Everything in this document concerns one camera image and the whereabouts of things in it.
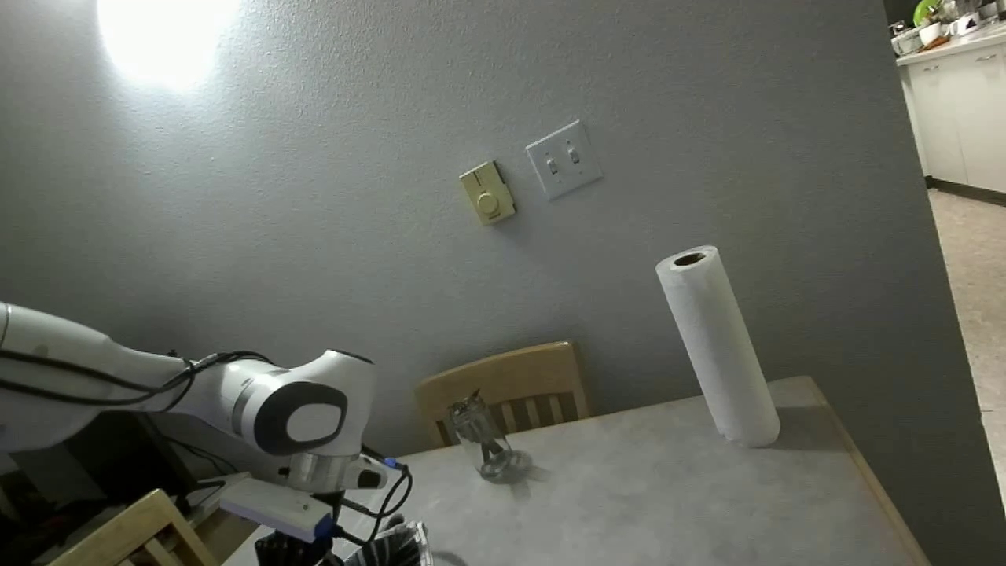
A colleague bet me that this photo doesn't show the white paper towel roll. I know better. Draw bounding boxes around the white paper towel roll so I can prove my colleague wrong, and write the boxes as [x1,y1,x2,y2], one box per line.
[653,243,786,450]

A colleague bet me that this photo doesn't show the small wooden furniture piece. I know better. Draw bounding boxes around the small wooden furniture piece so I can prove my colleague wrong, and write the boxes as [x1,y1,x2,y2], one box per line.
[196,501,266,559]

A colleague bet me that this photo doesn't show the light wooden slat-back chair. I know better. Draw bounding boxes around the light wooden slat-back chair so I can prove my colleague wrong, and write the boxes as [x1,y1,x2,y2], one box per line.
[414,335,594,452]

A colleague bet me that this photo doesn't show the green plant on counter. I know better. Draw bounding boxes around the green plant on counter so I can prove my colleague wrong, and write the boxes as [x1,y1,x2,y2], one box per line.
[912,0,951,32]

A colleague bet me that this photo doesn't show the white double light switch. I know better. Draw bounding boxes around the white double light switch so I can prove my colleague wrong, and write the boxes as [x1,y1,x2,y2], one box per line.
[521,116,608,203]

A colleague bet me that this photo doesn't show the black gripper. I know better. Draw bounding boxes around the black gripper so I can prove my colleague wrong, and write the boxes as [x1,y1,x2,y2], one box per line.
[252,524,346,566]

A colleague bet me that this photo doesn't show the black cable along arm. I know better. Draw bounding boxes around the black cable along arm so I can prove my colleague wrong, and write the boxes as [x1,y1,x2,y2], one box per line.
[0,349,277,415]

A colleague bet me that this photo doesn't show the pale wooden chair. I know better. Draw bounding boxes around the pale wooden chair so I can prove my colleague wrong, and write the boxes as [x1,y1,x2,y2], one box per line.
[45,484,224,566]

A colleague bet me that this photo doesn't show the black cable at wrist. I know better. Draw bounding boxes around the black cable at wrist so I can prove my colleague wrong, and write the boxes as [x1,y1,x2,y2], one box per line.
[331,450,418,550]

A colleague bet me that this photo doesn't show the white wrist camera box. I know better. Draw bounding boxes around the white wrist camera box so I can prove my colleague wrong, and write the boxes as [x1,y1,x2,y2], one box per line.
[218,475,339,546]

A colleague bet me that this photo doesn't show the white kitchen counter cabinets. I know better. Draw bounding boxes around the white kitchen counter cabinets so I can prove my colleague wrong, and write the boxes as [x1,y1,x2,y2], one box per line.
[892,21,1006,198]

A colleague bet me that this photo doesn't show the clear glass jar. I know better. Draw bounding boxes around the clear glass jar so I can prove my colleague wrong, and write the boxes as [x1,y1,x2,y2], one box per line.
[450,394,535,486]

